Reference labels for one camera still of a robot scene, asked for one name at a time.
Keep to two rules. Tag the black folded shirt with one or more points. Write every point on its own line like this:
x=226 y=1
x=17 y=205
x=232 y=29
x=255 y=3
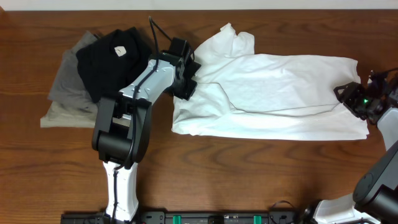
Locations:
x=112 y=62

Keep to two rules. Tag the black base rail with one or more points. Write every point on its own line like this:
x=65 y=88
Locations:
x=188 y=218

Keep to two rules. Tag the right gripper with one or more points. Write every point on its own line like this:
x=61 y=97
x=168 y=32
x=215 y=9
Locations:
x=348 y=95

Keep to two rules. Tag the grey folded shirt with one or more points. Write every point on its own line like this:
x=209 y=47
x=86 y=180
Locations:
x=68 y=88

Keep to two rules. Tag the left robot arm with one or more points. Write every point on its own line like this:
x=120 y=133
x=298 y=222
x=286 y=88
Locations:
x=123 y=125

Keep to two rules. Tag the beige folded shirt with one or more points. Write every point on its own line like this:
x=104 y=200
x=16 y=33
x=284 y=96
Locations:
x=59 y=115

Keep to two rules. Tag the white t-shirt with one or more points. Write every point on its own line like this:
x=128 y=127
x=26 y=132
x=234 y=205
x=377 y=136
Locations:
x=241 y=94

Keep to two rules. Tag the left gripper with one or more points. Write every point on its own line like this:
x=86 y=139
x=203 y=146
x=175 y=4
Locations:
x=188 y=93

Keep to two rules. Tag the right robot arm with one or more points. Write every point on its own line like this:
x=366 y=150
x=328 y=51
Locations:
x=374 y=199

